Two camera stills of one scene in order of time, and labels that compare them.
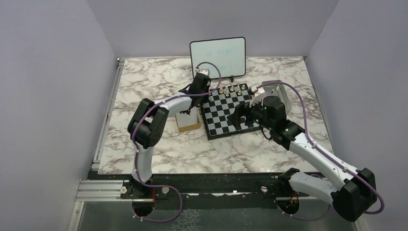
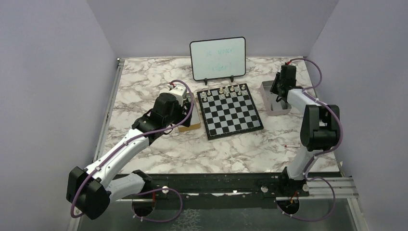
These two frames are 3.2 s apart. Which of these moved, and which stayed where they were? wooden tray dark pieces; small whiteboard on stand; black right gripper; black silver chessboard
Moved: black right gripper
Stayed: wooden tray dark pieces; black silver chessboard; small whiteboard on stand
